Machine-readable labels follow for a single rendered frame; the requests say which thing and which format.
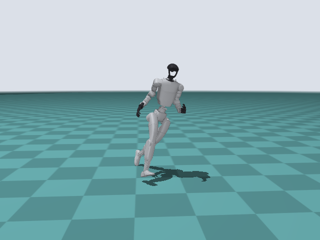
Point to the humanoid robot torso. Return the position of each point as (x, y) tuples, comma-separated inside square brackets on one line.
[(166, 94)]

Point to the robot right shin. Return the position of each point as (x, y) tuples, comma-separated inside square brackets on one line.
[(148, 154)]

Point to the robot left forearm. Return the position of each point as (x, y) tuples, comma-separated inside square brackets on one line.
[(178, 107)]

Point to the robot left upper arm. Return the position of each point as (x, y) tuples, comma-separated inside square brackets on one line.
[(178, 94)]

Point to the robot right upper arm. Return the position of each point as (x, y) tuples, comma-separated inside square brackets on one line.
[(156, 83)]

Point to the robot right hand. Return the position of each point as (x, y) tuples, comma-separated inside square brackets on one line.
[(139, 108)]

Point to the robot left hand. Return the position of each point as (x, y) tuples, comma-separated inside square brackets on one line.
[(183, 109)]

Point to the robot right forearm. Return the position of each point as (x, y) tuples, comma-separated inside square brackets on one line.
[(146, 100)]

